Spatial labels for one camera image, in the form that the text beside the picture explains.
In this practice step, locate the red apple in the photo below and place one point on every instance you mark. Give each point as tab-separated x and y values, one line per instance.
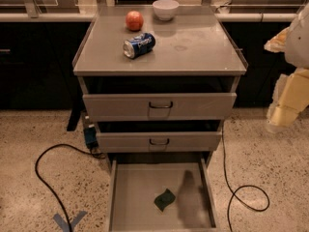
134	21

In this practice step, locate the grey middle drawer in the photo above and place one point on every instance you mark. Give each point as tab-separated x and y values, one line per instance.
138	142

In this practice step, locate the white bowl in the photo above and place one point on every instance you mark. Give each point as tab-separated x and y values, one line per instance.
165	9

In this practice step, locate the dark background counter cabinets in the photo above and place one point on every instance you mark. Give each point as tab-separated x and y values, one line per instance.
36	58

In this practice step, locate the black drawer handle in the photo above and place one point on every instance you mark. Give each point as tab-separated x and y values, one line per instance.
159	142
161	106

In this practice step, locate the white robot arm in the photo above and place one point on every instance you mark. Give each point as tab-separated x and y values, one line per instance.
291	93

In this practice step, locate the black middle drawer handle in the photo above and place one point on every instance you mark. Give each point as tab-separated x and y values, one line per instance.
159	142

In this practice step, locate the grey bottom drawer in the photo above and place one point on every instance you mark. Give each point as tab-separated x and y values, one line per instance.
134	187

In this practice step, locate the grey drawer cabinet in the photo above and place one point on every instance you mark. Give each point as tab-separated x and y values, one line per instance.
192	54

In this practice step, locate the blue tape cross mark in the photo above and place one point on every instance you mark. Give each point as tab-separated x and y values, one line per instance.
69	225

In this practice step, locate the grey top drawer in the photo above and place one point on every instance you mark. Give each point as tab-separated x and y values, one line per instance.
135	107

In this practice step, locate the grey drawer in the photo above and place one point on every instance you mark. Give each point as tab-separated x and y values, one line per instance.
135	107
138	142
134	187

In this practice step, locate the blue power adapter box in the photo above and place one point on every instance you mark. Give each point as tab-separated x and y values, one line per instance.
90	137

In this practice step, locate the black top drawer handle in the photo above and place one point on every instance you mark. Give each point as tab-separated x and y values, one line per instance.
161	106

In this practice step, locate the blue pepsi can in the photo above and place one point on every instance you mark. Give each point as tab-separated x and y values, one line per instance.
139	45

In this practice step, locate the green yellow sponge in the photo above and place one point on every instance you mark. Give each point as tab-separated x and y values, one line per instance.
164	200

